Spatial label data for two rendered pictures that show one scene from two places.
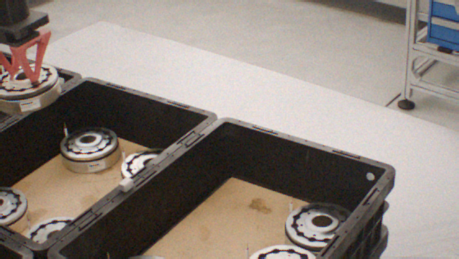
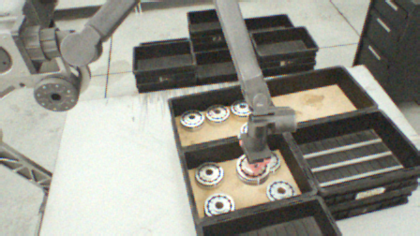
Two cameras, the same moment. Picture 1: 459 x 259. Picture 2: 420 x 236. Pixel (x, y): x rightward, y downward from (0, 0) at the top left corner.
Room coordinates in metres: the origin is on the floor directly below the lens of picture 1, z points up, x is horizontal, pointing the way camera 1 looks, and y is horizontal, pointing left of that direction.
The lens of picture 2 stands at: (1.50, 0.69, 1.90)
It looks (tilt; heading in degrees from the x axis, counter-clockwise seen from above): 44 degrees down; 224
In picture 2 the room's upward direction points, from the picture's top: 4 degrees counter-clockwise
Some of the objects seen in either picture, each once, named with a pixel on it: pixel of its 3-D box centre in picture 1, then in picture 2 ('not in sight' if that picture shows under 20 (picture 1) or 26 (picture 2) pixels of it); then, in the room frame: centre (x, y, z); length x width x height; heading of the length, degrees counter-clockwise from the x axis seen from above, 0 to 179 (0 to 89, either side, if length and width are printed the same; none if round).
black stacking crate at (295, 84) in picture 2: not in sight; (313, 104); (0.40, 0.23, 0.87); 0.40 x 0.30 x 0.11; 145
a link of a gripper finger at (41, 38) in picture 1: (23, 51); not in sight; (0.92, 0.30, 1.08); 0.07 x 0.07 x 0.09; 54
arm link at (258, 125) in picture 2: not in sight; (260, 125); (0.92, 0.32, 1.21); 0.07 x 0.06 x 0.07; 138
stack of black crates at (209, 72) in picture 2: not in sight; (224, 81); (-0.03, -0.63, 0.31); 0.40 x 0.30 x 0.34; 139
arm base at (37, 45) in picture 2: not in sight; (42, 43); (1.22, -0.12, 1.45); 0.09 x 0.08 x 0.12; 49
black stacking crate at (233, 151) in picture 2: (73, 181); (244, 181); (0.90, 0.25, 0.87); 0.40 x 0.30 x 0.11; 145
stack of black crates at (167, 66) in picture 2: not in sight; (167, 81); (0.28, -0.89, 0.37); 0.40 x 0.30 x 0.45; 139
